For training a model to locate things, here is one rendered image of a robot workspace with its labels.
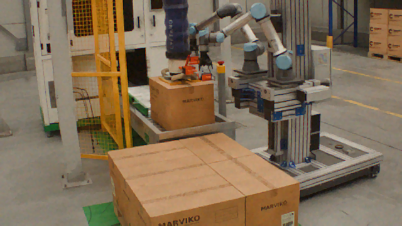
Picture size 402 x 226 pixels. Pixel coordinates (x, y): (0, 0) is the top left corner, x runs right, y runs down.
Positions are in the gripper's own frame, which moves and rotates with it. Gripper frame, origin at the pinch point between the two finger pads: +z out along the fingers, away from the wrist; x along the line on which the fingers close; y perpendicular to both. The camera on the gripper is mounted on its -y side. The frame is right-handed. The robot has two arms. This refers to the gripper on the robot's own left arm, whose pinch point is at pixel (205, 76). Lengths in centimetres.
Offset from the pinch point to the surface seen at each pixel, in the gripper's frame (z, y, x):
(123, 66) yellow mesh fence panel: 2, 99, 42
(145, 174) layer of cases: 54, -41, 65
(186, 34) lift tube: -28, 51, -5
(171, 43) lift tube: -21, 55, 8
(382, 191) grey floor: 107, -61, -141
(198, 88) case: 15.7, 29.9, -5.4
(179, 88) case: 14.3, 29.9, 10.9
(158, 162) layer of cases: 54, -24, 49
